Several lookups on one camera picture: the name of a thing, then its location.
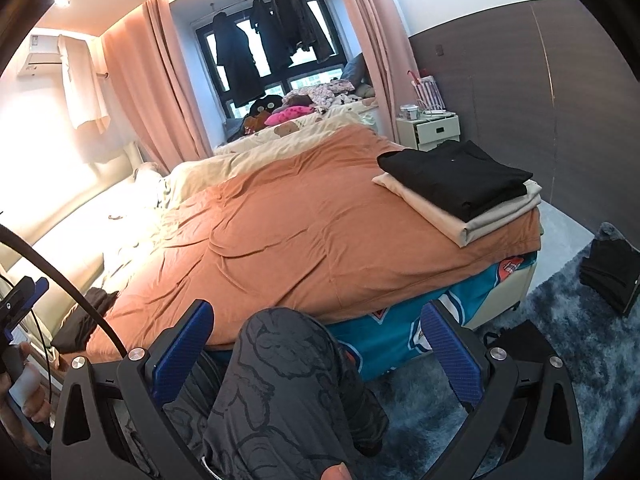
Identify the white nightstand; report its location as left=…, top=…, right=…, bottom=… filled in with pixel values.
left=396, top=110, right=461, bottom=151

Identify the blue grey shag rug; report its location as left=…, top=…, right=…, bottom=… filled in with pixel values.
left=370, top=220, right=640, bottom=480

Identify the white air conditioner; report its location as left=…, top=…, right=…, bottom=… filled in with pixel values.
left=16, top=33, right=64, bottom=79

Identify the grey pillow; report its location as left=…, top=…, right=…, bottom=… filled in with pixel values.
left=342, top=52, right=372, bottom=87

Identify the black garment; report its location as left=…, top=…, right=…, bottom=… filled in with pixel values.
left=376, top=140, right=535, bottom=223

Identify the black cable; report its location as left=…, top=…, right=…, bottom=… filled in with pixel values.
left=0, top=224, right=128, bottom=357

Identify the orange blanket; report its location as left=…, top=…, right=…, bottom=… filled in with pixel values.
left=87, top=125, right=544, bottom=361

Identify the cream blanket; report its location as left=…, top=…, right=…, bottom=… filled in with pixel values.
left=162, top=110, right=372, bottom=207

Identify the hanging cream garment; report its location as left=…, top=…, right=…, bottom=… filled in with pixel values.
left=56, top=34, right=112, bottom=134

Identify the floral cloth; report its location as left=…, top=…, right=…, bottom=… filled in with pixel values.
left=284, top=79, right=357, bottom=112

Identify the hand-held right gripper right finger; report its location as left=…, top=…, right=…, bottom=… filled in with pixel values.
left=419, top=301, right=587, bottom=480

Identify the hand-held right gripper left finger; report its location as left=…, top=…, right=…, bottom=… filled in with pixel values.
left=50, top=299, right=216, bottom=480

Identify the striped gift bag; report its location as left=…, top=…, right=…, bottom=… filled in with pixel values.
left=409, top=71, right=442, bottom=112

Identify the hanging dark shirt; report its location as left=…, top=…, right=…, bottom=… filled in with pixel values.
left=250, top=0, right=297, bottom=69

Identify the pile of black clothes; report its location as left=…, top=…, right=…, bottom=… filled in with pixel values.
left=578, top=221, right=640, bottom=318

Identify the folded beige garment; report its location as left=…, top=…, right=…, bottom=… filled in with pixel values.
left=371, top=172, right=544, bottom=249

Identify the teal printed bed sheet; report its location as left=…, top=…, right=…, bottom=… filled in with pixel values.
left=320, top=249, right=539, bottom=382

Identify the black framed window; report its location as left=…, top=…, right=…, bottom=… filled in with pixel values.
left=190, top=0, right=347, bottom=122

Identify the pink curtain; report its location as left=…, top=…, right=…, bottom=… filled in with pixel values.
left=329, top=0, right=417, bottom=144
left=99, top=0, right=214, bottom=162

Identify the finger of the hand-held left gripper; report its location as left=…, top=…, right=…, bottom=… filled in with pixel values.
left=11, top=276, right=50, bottom=317

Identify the dark brown plush toy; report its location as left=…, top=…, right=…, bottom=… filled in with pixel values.
left=247, top=94, right=284, bottom=117

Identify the hanging dark jacket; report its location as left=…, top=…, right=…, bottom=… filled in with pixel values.
left=272, top=0, right=337, bottom=60

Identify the dark cloth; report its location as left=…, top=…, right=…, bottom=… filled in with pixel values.
left=50, top=286, right=122, bottom=356

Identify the person's left hand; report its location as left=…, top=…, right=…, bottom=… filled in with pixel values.
left=0, top=360, right=57, bottom=455

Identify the hanging dark coat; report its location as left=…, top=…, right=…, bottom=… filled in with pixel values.
left=212, top=11, right=264, bottom=99

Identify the person's leg in patterned pants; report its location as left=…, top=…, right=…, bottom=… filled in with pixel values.
left=164, top=307, right=390, bottom=480

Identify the pink plush toy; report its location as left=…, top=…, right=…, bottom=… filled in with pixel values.
left=264, top=105, right=317, bottom=127

